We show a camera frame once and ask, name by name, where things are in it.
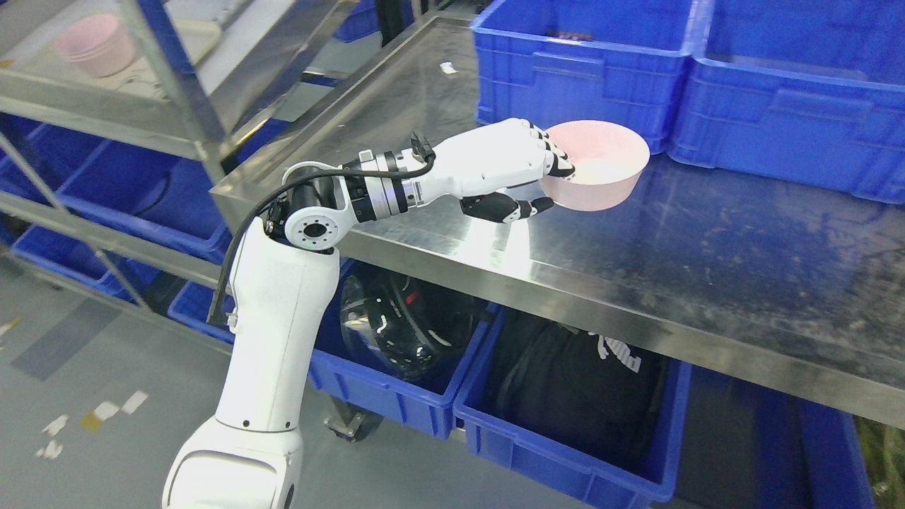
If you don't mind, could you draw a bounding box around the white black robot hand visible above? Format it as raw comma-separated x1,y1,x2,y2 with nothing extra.
403,118,576,223

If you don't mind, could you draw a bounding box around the pink plastic bowl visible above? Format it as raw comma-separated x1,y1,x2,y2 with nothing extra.
539,120,652,212

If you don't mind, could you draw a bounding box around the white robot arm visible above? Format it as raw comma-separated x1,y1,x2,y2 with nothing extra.
160,148,436,508

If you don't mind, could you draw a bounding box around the steel shelf rack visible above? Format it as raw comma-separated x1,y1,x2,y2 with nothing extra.
2,1,356,310

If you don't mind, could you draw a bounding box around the stack of pink bowls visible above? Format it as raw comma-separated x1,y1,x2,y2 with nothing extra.
52,13,138,78

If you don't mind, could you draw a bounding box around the black helmet in plastic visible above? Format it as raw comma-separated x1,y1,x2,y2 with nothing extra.
337,269,492,384

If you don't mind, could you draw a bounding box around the blue crate on table left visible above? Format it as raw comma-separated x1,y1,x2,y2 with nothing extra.
471,1,703,154

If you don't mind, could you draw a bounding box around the blue crate on table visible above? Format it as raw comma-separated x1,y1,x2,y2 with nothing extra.
471,1,703,154
667,1,904,205

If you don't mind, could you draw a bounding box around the black bag with logo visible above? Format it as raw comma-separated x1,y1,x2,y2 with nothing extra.
482,313,670,470

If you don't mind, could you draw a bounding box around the blue bin with black bag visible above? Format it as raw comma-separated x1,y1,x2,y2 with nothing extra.
453,310,691,508

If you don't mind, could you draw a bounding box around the cream bear tray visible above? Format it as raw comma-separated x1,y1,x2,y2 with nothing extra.
111,19,223,100

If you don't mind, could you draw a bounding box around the blue crate on table right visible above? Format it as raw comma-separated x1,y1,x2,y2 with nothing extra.
667,1,904,205

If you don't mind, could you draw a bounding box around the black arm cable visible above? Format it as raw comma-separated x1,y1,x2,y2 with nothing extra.
206,131,436,326

